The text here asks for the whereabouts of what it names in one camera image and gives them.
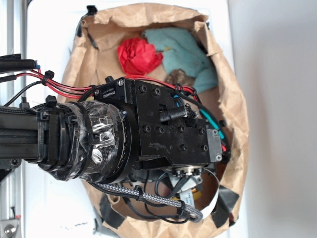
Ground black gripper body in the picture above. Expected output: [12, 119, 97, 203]
[94, 77, 223, 170]

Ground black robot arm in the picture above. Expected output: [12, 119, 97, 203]
[0, 77, 230, 184]

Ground yellow sponge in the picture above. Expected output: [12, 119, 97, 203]
[172, 188, 202, 206]

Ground brown furry object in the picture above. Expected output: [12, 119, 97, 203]
[165, 69, 195, 87]

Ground red crumpled paper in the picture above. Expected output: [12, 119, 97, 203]
[117, 38, 163, 75]

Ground teal cloth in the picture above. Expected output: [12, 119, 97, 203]
[143, 27, 218, 93]

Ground brown paper bag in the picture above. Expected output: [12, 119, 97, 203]
[62, 3, 250, 238]

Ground white flat ribbon cable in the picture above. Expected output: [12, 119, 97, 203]
[173, 171, 220, 219]

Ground grey braided cable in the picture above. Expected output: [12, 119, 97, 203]
[91, 182, 204, 223]

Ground red wires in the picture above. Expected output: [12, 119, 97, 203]
[14, 68, 231, 154]

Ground aluminium frame rail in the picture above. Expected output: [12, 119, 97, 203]
[0, 0, 35, 238]

